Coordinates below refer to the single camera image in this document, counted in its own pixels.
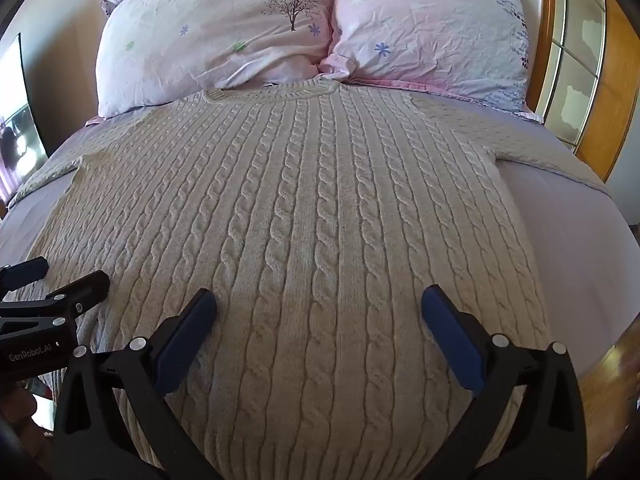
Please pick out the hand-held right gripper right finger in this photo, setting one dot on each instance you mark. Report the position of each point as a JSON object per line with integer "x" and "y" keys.
{"x": 454, "y": 336}

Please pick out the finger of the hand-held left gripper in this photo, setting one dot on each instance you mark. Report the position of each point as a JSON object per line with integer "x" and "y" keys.
{"x": 25, "y": 270}
{"x": 86, "y": 290}

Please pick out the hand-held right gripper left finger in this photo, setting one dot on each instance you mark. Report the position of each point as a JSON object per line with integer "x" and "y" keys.
{"x": 186, "y": 331}

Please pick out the framed picture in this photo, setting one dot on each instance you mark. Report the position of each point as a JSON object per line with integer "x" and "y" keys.
{"x": 17, "y": 120}

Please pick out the pink pillow with tree print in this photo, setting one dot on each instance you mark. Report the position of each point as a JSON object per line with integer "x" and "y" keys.
{"x": 215, "y": 30}

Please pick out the wooden headboard with glass panels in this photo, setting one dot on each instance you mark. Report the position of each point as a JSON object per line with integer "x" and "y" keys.
{"x": 580, "y": 60}

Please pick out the pink pillow with flower print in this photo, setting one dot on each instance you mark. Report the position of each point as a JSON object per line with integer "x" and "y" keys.
{"x": 430, "y": 30}

